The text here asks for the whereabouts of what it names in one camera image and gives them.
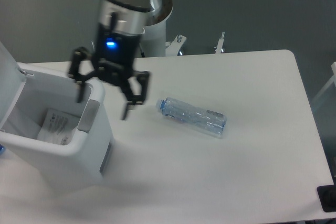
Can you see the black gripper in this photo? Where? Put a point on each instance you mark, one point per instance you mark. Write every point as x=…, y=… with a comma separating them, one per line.
x=113, y=60

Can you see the clear plastic packaging bag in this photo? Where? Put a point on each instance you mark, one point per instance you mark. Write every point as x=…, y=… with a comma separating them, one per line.
x=58, y=127

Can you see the clear plastic water bottle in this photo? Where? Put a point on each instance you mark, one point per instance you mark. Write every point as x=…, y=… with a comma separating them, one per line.
x=203, y=120

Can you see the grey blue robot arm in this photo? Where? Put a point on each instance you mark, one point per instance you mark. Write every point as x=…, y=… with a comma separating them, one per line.
x=121, y=24

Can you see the white trash can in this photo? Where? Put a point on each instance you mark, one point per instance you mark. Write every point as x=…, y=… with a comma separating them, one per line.
x=27, y=92

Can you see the blue object at left edge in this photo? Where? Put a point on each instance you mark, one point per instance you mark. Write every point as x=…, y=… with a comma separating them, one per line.
x=2, y=150

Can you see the black clamp at table edge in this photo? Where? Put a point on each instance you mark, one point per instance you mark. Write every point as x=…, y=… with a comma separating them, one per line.
x=326, y=195

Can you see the white pedestal base frame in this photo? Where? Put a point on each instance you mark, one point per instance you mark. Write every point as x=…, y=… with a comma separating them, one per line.
x=178, y=45

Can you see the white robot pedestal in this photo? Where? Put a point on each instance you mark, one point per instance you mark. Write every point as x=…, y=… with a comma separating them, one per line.
x=153, y=42

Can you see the white frame at right edge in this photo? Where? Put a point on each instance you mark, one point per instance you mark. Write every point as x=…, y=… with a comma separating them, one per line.
x=324, y=93

